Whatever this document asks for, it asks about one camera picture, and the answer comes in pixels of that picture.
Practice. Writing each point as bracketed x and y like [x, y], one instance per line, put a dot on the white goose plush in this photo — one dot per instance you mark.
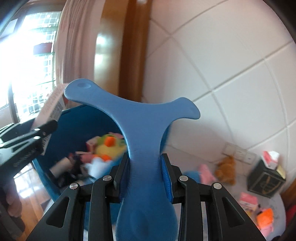
[98, 168]

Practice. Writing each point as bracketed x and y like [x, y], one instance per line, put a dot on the pink labelled box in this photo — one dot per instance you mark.
[49, 115]

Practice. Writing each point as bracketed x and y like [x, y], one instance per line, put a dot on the brown teddy bear plush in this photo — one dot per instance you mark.
[225, 171]

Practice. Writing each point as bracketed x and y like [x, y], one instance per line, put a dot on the pink sheer curtain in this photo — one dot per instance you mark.
[75, 43]

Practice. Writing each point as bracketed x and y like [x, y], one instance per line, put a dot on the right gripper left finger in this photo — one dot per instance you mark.
[65, 218]

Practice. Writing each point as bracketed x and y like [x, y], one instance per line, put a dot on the black gift bag box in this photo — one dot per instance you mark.
[264, 181]

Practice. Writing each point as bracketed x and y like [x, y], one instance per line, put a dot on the white lint roller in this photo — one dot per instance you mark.
[61, 167]

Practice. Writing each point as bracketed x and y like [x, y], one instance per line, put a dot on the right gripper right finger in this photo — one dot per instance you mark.
[198, 203]

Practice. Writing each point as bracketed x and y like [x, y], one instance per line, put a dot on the pink tissue pack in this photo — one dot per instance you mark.
[270, 159]

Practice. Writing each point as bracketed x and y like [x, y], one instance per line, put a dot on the yellow sticky note pad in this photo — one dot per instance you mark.
[280, 170]

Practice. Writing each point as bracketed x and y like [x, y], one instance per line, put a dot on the red white small box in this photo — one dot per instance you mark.
[92, 143]

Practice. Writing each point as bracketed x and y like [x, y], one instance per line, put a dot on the blue plastic storage crate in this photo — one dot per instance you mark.
[75, 127]

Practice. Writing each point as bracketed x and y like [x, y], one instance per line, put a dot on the blue pink pig plush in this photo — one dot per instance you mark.
[202, 175]

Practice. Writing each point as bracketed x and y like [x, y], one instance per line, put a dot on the white wall socket panel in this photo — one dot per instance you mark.
[239, 153]

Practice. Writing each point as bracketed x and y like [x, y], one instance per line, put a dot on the orange dress pig plush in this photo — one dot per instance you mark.
[265, 221]

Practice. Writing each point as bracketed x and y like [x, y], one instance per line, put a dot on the yellow green duck plush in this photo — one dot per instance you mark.
[110, 147]

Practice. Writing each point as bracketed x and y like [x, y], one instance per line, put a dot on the beige cardboard box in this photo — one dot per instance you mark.
[248, 202]

